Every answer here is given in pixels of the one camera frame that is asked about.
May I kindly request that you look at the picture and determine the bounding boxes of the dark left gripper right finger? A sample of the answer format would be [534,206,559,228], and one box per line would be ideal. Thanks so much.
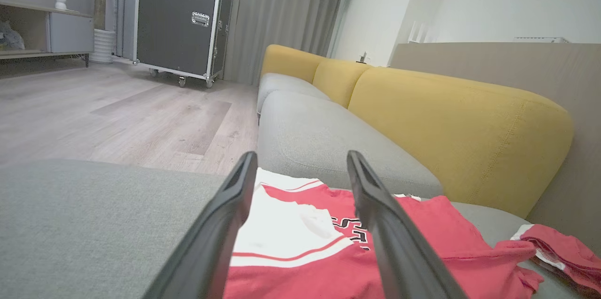
[347,150,468,299]

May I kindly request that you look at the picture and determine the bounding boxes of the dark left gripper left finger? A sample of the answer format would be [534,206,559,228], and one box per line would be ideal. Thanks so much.
[143,151,259,299]

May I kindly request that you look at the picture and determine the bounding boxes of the red jersey with white sleeves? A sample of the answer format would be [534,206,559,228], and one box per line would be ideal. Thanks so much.
[224,168,545,299]

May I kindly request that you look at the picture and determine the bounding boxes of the red shorts with white stripe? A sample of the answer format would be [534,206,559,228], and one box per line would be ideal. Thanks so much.
[510,223,601,297]

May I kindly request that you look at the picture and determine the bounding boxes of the large grey sofa seat cushion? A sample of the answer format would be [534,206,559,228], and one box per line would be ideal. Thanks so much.
[0,158,601,299]

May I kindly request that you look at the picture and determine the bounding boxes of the long yellow sofa backrest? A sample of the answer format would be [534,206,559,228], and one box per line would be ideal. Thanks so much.
[347,67,574,219]

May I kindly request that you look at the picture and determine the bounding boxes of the medium grey sofa seat cushion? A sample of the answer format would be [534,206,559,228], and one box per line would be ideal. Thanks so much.
[257,90,444,199]

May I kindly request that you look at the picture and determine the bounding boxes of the small grey sofa seat cushion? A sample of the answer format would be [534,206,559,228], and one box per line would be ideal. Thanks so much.
[257,73,331,114]

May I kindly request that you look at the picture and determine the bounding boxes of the narrow yellow sofa backrest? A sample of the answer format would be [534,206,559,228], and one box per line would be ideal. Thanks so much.
[312,59,374,109]

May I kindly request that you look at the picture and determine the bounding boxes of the short yellow sofa backrest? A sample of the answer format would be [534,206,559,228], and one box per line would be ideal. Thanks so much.
[261,44,328,84]

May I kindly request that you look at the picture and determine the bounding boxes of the white slatted object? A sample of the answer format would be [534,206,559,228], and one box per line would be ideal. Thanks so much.
[408,20,431,44]

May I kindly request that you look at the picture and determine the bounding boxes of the white ribbed cylinder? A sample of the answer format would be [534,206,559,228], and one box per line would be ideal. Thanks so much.
[89,29,116,64]

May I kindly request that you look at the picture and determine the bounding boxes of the black flight case on wheels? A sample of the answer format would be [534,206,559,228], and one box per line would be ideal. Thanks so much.
[132,0,235,88]

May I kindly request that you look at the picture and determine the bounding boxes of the grey curtain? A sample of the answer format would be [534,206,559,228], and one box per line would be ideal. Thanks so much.
[223,0,352,86]

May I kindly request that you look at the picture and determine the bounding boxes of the flat white device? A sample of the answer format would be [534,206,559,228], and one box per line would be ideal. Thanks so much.
[513,37,570,44]

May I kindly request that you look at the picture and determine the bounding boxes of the grey wooden sideboard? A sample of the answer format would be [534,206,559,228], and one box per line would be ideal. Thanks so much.
[0,1,95,67]

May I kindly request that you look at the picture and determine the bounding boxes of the grey bundle in sideboard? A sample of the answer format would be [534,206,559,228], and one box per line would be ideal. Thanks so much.
[0,21,25,51]

